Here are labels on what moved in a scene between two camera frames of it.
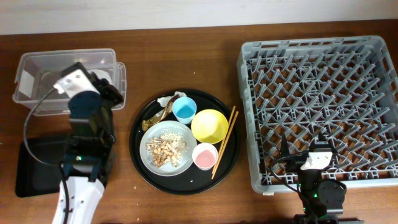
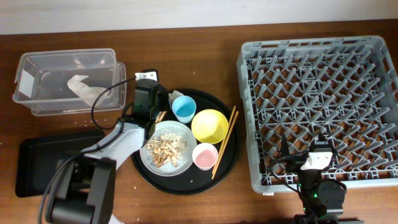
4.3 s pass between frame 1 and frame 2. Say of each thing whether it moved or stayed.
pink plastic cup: stayed
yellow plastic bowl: stayed
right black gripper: stayed
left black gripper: moved
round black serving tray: stayed
